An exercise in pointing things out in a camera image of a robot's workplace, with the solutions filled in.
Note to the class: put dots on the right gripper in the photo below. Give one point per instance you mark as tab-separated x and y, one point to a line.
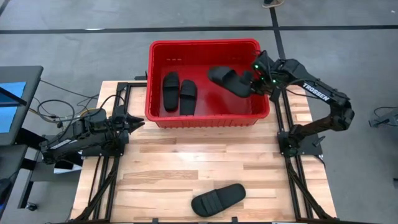
267	84

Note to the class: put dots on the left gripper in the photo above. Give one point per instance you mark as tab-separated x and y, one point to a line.
122	129

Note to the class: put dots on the black rubber slide sandal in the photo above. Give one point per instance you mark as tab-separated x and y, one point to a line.
188	99
230	81
217	200
171	93

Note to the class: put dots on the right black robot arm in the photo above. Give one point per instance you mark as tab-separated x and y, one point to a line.
320	91

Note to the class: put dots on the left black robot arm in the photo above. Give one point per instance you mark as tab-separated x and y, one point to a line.
71	140

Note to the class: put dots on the red plastic bin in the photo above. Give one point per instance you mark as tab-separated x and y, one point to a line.
211	119

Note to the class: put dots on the black floor tape strip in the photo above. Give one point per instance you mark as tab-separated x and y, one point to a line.
186	29
278	40

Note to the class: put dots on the white paper sheet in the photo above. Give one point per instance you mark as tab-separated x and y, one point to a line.
66	169

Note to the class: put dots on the person's shoe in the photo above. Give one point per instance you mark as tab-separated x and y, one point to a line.
273	3

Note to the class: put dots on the monitor with blue screen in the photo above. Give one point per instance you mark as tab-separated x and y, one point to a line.
31	93

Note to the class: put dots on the black desk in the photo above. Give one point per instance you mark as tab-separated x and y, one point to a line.
12	161

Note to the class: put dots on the black caster wheel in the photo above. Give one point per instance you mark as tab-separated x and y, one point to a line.
31	207

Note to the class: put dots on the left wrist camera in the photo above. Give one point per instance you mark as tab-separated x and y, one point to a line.
119	112

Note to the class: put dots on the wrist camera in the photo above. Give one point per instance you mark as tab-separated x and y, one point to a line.
262	60
119	112

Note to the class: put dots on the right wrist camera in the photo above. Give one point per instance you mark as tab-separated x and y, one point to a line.
262	60

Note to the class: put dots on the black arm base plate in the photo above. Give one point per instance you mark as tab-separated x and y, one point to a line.
308	144

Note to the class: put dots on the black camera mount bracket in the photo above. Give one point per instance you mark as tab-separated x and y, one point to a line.
234	221
155	221

